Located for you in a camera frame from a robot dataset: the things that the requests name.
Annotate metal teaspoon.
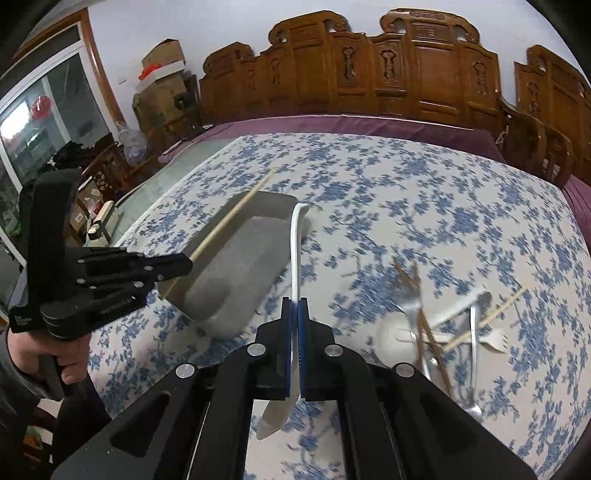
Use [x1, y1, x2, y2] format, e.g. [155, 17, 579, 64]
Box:
[465, 301, 483, 422]

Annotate white plastic soup spoon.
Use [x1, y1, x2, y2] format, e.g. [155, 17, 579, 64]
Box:
[378, 290, 493, 368]

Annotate white plastic knife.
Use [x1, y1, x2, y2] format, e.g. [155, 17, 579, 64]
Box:
[256, 203, 310, 441]

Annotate dark brown wooden chopstick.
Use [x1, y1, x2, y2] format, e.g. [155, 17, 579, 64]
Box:
[392, 258, 453, 398]

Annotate white plastic fork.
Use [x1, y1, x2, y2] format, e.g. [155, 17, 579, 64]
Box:
[394, 328, 509, 353]

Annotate light bamboo chopstick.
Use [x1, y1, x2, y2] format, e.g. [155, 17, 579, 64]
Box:
[443, 286, 529, 353]
[189, 168, 276, 262]

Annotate metal fork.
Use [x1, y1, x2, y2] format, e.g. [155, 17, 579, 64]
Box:
[394, 266, 432, 380]

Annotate grey metal rectangular tray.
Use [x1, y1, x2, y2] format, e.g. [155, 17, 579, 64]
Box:
[158, 191, 297, 340]

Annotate wooden block with black band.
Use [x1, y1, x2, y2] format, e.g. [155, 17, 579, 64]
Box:
[87, 200, 119, 247]

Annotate wooden chair at left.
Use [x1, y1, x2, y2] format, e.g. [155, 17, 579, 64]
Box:
[82, 144, 133, 201]

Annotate blue floral tablecloth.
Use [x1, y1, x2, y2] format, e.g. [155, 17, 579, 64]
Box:
[87, 132, 591, 480]

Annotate glass sliding door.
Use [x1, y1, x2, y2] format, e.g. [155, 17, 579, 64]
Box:
[1, 13, 118, 190]

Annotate stacked cardboard boxes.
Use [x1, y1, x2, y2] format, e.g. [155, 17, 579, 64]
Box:
[132, 38, 198, 139]

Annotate purple armchair cushion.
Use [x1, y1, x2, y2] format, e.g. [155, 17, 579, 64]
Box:
[562, 175, 591, 245]

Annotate carved wooden armchair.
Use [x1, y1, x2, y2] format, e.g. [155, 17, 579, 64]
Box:
[515, 45, 590, 186]

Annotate long carved wooden sofa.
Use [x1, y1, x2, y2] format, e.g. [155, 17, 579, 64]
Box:
[197, 7, 576, 186]

